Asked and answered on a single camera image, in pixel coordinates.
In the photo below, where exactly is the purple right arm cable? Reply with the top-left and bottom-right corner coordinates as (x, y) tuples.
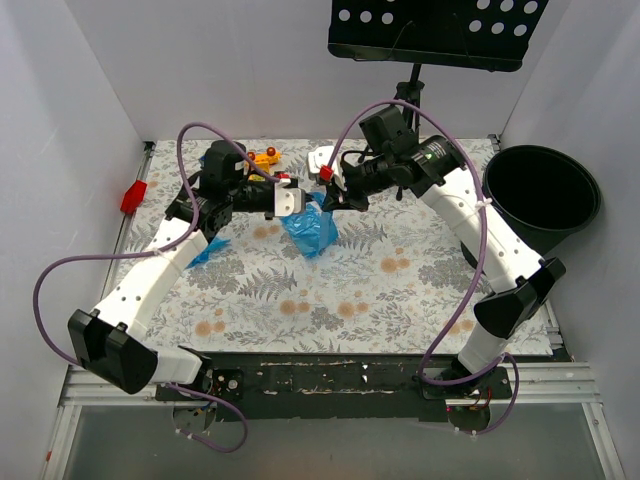
(329, 98), (521, 436)

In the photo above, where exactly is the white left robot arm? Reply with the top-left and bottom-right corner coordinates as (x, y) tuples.
(68, 141), (305, 400)

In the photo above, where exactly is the aluminium frame rail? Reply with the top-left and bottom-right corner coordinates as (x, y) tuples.
(43, 353), (625, 479)

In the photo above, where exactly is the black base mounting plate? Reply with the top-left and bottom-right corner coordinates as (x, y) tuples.
(154, 352), (516, 424)

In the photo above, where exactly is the small blue trash bag piece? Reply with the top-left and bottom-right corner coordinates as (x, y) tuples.
(187, 238), (230, 269)

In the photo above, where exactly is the black ribbed trash bin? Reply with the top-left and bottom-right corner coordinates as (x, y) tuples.
(482, 145), (602, 268)

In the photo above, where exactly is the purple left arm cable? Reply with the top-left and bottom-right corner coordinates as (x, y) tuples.
(32, 122), (286, 454)

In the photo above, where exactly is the yellow toy block house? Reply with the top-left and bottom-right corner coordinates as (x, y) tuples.
(244, 146), (281, 181)

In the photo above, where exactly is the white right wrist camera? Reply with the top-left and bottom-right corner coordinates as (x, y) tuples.
(307, 146), (347, 192)

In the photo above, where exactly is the blue trash bag roll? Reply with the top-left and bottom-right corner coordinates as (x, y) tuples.
(281, 192), (339, 258)

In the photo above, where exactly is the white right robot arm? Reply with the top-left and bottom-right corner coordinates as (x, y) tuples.
(307, 100), (566, 398)

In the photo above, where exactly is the red block on rail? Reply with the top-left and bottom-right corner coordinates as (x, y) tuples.
(120, 180), (147, 215)

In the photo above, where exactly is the black music stand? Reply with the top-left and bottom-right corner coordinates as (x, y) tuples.
(328, 1), (547, 135)

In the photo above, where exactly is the floral patterned table mat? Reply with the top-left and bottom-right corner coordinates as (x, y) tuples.
(94, 138), (554, 356)

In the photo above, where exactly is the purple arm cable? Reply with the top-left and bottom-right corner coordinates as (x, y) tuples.
(32, 122), (286, 454)
(329, 98), (521, 436)

